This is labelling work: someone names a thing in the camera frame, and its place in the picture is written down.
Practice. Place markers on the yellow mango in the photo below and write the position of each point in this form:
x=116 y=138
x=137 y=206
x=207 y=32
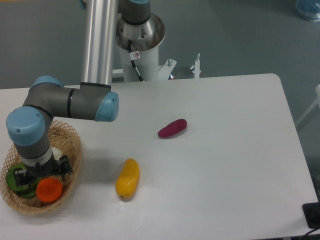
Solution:
x=128 y=179

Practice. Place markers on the woven wicker basket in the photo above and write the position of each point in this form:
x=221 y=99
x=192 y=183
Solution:
x=63 y=137

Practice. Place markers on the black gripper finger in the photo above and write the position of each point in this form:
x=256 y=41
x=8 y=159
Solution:
x=63 y=167
x=23 y=180

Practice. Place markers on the orange fruit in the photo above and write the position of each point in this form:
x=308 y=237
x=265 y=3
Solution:
x=49 y=190

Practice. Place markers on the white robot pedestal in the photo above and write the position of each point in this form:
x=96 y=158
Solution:
x=138 y=47

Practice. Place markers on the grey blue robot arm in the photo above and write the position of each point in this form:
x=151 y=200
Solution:
x=28 y=125

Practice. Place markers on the white frame at right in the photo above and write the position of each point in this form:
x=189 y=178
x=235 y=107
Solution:
x=310 y=112

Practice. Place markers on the purple sweet potato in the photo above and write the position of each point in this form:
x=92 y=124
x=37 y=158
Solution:
x=173 y=128

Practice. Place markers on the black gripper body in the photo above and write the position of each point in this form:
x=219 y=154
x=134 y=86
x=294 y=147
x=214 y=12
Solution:
x=42 y=170

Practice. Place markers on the green bok choy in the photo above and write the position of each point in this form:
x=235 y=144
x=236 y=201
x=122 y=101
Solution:
x=11 y=184

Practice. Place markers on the black device at edge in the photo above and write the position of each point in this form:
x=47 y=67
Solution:
x=312 y=214

